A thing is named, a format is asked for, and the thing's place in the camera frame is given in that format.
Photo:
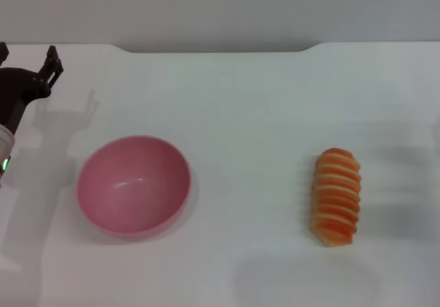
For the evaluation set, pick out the orange ridged bread loaf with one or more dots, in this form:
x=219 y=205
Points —
x=337 y=197

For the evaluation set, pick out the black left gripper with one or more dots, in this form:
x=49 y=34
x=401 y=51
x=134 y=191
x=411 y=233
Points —
x=20 y=83

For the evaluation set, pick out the pink plastic bowl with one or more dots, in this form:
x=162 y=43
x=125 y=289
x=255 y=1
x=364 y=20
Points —
x=134 y=187

